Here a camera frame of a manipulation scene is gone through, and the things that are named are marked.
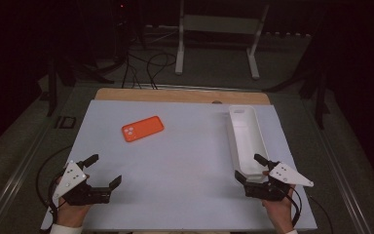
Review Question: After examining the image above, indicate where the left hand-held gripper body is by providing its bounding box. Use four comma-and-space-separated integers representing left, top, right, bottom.
52, 160, 113, 207

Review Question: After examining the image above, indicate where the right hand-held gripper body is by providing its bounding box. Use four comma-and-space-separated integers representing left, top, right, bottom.
244, 161, 316, 202

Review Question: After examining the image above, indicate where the white plastic container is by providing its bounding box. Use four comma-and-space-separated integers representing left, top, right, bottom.
227, 104, 271, 183

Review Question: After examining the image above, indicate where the orange phone case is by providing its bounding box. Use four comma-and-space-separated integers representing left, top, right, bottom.
121, 115, 166, 143

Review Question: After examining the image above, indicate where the person's left hand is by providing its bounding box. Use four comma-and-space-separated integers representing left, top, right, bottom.
56, 198, 93, 228

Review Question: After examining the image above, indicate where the person's right hand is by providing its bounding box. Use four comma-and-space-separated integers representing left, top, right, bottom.
261, 187, 297, 234

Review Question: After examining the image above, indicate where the black square floor plate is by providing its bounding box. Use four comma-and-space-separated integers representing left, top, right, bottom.
56, 115, 78, 130

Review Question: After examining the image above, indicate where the black upright stand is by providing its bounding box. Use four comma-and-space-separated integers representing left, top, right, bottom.
38, 57, 79, 118

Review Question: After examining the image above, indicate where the black stand with long legs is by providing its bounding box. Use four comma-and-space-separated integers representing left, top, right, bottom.
262, 19, 332, 131

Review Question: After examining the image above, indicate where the black tripod stand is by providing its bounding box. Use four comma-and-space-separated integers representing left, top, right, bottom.
77, 0, 147, 85

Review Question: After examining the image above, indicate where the white metal stand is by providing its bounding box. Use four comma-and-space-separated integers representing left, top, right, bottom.
174, 0, 271, 81

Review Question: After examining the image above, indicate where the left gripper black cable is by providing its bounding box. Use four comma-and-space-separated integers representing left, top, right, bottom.
35, 145, 74, 233

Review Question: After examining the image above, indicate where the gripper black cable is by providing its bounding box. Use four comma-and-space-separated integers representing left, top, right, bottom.
285, 184, 335, 234
35, 145, 74, 233

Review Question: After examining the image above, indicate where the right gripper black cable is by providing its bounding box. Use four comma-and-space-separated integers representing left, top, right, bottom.
285, 184, 335, 234

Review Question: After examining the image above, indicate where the black straight floor cable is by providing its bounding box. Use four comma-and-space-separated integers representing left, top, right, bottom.
121, 53, 144, 90

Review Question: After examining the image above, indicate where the black looped floor cable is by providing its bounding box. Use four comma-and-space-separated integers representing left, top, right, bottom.
146, 52, 178, 91

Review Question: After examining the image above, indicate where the white floor cable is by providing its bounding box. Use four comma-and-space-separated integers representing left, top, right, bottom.
142, 28, 180, 45

